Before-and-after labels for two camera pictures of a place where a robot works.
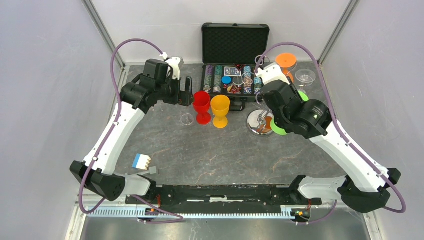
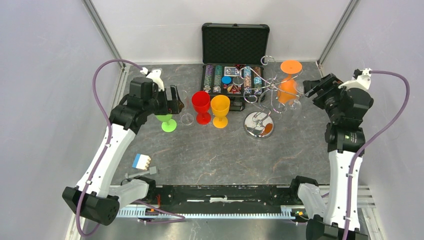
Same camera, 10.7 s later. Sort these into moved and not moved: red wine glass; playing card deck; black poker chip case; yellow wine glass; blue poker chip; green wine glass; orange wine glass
Moved: orange wine glass; green wine glass
Not moved: red wine glass; yellow wine glass; playing card deck; black poker chip case; blue poker chip
